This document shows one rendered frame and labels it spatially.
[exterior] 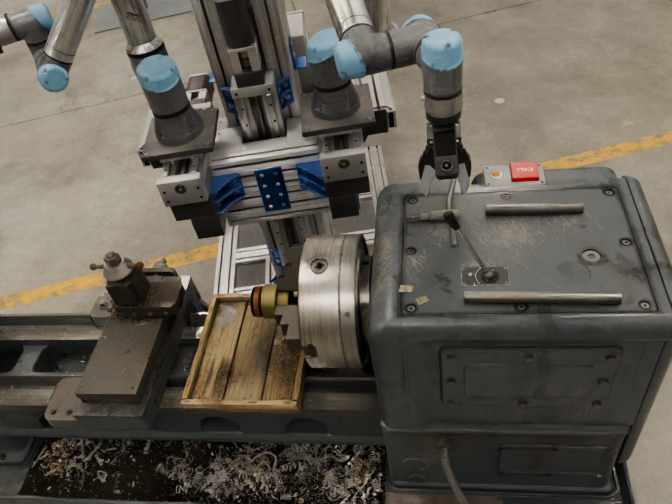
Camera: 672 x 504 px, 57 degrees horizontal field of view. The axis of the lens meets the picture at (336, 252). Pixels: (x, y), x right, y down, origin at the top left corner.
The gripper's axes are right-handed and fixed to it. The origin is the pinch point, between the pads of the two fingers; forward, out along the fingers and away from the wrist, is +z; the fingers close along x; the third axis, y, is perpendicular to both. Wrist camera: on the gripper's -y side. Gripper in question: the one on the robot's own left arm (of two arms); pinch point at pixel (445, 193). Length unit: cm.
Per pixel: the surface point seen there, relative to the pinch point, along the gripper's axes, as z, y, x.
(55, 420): 40, -35, 98
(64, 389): 40, -26, 100
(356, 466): 73, -29, 26
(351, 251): 6.0, -11.2, 20.6
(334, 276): 7.0, -17.6, 23.9
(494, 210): 2.5, -3.5, -10.3
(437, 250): 4.2, -13.4, 2.0
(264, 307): 19.5, -15.6, 42.6
